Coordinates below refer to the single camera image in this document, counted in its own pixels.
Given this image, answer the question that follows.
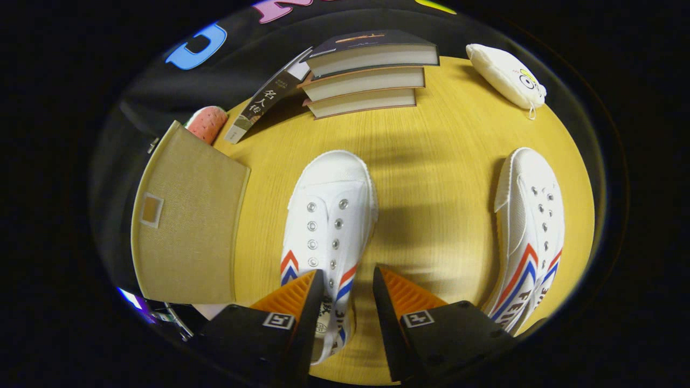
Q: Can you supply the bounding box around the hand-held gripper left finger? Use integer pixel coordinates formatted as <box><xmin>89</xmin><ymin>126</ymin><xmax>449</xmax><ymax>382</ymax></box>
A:
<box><xmin>197</xmin><ymin>268</ymin><xmax>326</xmax><ymax>386</ymax></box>

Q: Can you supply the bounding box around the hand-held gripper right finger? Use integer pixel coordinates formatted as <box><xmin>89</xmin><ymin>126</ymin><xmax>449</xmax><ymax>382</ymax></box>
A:
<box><xmin>372</xmin><ymin>263</ymin><xmax>521</xmax><ymax>385</ymax></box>

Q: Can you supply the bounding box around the white striped canvas shoe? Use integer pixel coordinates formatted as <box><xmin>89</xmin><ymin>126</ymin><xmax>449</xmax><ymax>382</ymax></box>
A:
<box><xmin>279</xmin><ymin>150</ymin><xmax>379</xmax><ymax>366</ymax></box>
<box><xmin>481</xmin><ymin>147</ymin><xmax>566</xmax><ymax>336</ymax></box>

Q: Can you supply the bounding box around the beige fabric storage box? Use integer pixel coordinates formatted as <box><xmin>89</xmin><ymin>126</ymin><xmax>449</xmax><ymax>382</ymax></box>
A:
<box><xmin>131</xmin><ymin>120</ymin><xmax>252</xmax><ymax>304</ymax></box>

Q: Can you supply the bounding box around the brown cover book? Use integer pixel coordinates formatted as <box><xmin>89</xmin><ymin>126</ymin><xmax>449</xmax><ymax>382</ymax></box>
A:
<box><xmin>297</xmin><ymin>66</ymin><xmax>426</xmax><ymax>103</ymax></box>
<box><xmin>302</xmin><ymin>87</ymin><xmax>418</xmax><ymax>120</ymax></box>

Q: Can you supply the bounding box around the watermelon slice plush toy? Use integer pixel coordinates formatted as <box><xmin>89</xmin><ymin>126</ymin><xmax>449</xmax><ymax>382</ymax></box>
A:
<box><xmin>185</xmin><ymin>106</ymin><xmax>229</xmax><ymax>146</ymax></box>

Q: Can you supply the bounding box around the grey and white paperback book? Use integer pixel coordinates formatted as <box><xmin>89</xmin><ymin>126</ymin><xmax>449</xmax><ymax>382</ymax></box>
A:
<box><xmin>223</xmin><ymin>47</ymin><xmax>314</xmax><ymax>145</ymax></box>

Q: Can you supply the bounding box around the black cover book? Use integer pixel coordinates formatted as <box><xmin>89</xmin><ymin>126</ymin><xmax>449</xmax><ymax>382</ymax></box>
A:
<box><xmin>305</xmin><ymin>29</ymin><xmax>440</xmax><ymax>78</ymax></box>

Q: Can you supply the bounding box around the white cartoon face plush toy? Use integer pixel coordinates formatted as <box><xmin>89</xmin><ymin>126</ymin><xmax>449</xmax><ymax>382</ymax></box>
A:
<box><xmin>466</xmin><ymin>43</ymin><xmax>547</xmax><ymax>121</ymax></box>

